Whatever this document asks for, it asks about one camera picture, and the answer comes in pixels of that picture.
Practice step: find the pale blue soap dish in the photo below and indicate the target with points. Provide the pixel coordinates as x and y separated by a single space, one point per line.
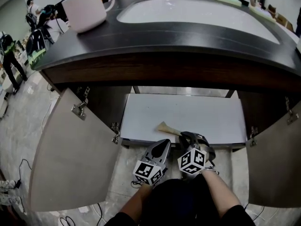
262 13

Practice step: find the white shelf board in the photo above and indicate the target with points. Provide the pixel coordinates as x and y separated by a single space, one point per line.
188 112

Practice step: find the metal door hinge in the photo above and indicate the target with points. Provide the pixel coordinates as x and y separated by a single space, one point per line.
115 138
291 118
78 109
253 140

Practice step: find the person's black printed shirt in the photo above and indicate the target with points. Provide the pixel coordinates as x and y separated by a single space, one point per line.
235 215

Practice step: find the grey cabinet door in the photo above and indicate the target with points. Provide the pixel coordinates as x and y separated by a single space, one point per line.
275 168
70 161

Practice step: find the white ceramic mug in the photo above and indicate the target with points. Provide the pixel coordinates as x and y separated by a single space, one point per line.
84 10

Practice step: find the white power strip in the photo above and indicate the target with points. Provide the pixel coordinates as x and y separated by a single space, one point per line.
84 209

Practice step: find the person's black shorts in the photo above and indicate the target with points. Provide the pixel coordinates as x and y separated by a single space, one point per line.
178 201

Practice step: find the brown cardboard box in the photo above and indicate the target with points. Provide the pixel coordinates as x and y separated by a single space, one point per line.
288 26
281 18

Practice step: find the black power adapter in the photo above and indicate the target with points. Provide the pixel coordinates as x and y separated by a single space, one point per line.
18 183

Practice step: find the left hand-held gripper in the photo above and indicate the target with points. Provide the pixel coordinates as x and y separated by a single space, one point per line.
144 171

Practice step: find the black mini fridge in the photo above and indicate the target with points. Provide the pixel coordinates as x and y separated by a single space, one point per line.
58 10

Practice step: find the beige toothpaste tube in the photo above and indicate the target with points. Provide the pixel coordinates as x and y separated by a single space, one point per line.
167 127

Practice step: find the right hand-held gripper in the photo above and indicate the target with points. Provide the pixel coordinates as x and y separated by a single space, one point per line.
191 160

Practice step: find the person's left forearm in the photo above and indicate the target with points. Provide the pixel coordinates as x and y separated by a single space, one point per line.
136 201

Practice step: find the white sink basin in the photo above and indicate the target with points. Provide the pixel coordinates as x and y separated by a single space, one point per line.
188 10

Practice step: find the person's right forearm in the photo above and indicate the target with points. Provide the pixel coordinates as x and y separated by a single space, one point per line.
218 192

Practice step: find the black green dome backpack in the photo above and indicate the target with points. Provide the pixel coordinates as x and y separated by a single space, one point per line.
35 48

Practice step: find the dark brown cabinet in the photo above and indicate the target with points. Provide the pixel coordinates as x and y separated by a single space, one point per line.
164 67

